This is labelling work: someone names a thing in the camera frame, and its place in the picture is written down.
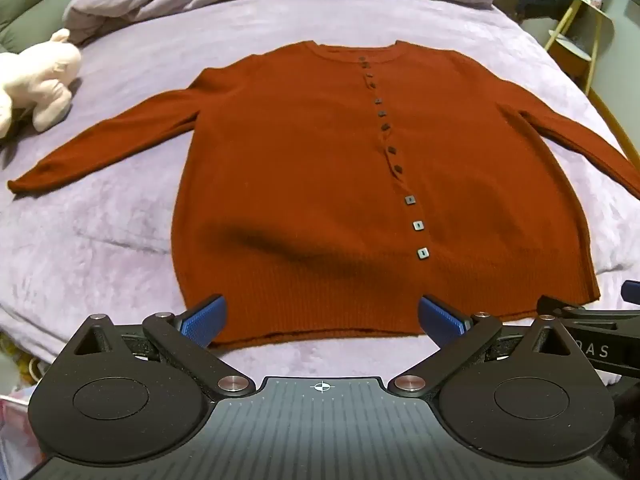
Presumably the red knitted cardigan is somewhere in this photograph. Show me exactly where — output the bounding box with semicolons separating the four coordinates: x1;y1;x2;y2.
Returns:
7;40;640;347

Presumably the dark cloth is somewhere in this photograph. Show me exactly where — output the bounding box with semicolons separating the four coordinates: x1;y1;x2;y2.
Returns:
515;0;567;24

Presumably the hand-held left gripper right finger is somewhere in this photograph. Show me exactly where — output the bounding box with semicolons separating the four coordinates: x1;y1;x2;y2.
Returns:
389;295;576;401

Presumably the yellow side table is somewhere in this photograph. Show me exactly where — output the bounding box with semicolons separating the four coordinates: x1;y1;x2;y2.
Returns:
544;0;617;97

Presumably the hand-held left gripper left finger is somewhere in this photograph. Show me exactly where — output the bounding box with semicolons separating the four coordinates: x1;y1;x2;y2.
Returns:
73;295;256;398

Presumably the colourful printed item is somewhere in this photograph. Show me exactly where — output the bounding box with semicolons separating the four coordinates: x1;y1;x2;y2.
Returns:
0;345;51;461

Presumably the lilac bed sheet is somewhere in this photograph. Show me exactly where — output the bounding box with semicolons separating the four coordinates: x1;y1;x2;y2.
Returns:
0;0;640;396

